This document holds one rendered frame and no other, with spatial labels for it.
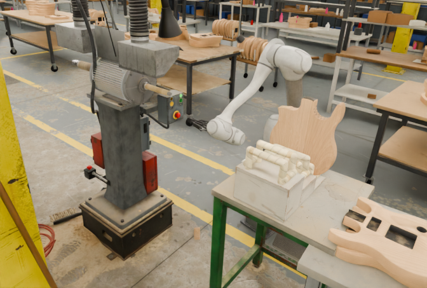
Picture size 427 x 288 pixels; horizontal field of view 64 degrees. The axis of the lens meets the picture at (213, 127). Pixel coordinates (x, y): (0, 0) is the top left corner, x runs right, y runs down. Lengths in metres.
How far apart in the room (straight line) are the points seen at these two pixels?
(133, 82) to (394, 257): 1.55
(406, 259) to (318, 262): 0.31
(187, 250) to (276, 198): 1.34
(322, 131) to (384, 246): 0.56
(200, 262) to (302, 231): 1.23
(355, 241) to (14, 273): 1.34
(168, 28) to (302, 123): 0.87
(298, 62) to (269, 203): 0.84
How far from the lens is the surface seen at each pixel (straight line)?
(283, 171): 1.44
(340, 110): 1.64
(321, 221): 1.61
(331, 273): 1.45
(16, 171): 1.44
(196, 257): 2.66
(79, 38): 2.29
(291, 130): 1.77
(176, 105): 2.36
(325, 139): 1.71
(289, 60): 2.01
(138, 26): 1.88
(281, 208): 1.52
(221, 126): 1.92
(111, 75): 2.18
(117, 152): 2.39
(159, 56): 1.77
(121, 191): 2.56
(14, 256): 1.63
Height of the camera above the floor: 1.91
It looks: 25 degrees down
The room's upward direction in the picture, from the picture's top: 3 degrees clockwise
